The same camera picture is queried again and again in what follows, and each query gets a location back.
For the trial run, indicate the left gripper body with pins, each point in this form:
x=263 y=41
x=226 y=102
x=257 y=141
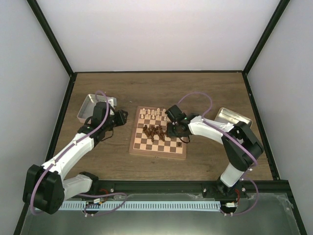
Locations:
x=120 y=122

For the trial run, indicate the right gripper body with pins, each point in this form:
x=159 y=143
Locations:
x=174 y=132

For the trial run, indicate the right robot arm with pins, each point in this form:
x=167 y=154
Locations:
x=241 y=145

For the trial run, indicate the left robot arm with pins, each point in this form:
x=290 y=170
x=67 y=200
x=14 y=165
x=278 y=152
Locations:
x=46 y=187

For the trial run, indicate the wooden chess board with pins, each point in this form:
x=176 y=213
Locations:
x=143 y=146

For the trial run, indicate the pink metal tray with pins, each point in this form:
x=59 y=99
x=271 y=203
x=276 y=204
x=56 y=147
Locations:
x=90 y=108

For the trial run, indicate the gold metal tray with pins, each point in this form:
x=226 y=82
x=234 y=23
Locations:
x=225 y=115

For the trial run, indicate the light blue cable duct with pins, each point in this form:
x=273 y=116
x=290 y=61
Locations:
x=212 y=206

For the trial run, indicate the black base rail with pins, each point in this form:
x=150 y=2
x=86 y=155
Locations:
x=208 y=188

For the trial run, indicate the black enclosure frame post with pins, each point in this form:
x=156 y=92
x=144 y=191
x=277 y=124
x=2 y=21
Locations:
x=50 y=35

